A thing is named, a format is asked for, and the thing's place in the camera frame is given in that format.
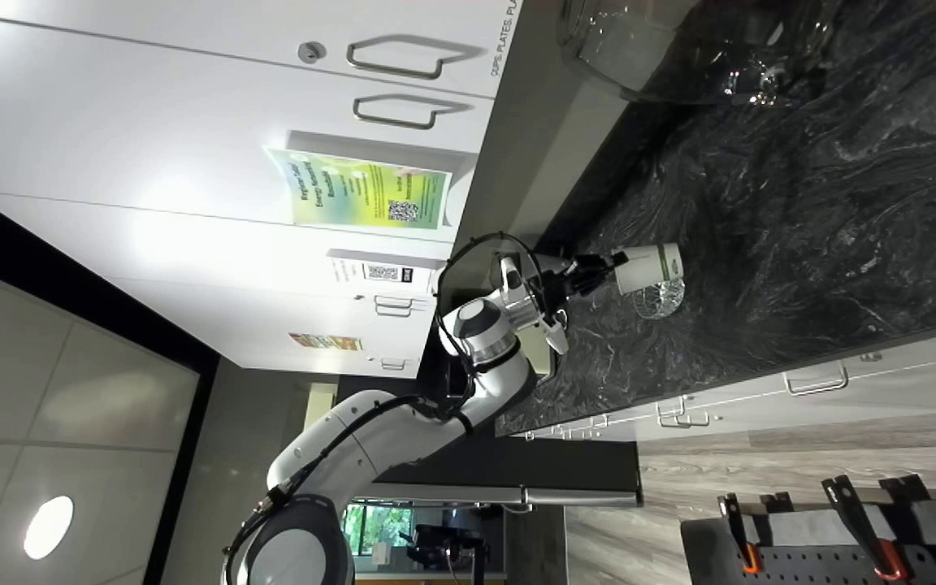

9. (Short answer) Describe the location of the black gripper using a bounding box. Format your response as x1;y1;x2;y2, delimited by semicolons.
531;251;623;317

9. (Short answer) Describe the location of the white cup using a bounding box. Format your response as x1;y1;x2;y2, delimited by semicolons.
612;242;690;303

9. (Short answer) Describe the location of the small cut crystal bowl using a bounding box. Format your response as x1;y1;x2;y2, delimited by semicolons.
632;269;693;326

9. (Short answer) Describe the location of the large clear glass bowl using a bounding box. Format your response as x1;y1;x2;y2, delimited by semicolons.
553;0;821;108

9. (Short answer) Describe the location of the black stand platform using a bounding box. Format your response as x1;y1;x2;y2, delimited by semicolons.
375;437;642;509

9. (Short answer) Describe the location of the white barcode label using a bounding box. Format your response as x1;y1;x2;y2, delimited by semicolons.
324;248;451;291

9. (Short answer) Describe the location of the green yellow flyer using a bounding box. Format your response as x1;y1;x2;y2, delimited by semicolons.
266;144;451;235

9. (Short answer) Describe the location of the yellow cabinet sticker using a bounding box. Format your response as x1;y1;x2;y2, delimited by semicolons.
285;329;367;354

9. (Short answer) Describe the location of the black orange clamp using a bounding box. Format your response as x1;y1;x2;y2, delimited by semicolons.
819;472;910;585
716;492;769;579

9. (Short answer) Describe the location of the window with greenery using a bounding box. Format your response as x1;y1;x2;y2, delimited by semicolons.
338;496;495;579

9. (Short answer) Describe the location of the black perforated plate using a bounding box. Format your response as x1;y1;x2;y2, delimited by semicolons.
742;540;936;585

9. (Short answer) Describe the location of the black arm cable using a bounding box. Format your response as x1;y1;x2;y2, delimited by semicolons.
433;231;541;329

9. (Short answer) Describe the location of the silver cabinet handle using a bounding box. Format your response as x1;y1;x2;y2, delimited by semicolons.
343;34;486;85
351;91;474;132
652;397;700;433
370;291;419;321
783;365;854;397
685;393;728;430

